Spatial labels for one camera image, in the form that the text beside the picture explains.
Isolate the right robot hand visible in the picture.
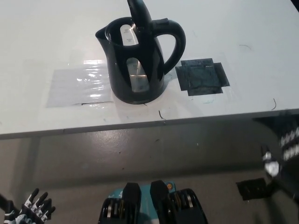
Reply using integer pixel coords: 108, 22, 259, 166
260, 144, 282, 179

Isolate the black teal robot torso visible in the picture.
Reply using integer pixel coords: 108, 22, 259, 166
98, 180, 208, 224

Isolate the clear plastic tape sheet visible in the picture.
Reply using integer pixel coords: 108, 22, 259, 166
45, 59, 115, 108

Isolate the black tape patch on desk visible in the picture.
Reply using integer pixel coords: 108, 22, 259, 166
175, 57, 231, 97

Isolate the black electric kettle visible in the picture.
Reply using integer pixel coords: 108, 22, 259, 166
95, 0, 187, 105

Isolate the black table leg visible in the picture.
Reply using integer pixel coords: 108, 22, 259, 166
265, 178, 281, 194
0, 192, 18, 210

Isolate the black table frame bracket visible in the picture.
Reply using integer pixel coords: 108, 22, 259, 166
253, 111, 299, 133

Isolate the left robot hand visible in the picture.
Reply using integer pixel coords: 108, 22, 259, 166
1, 188, 57, 224

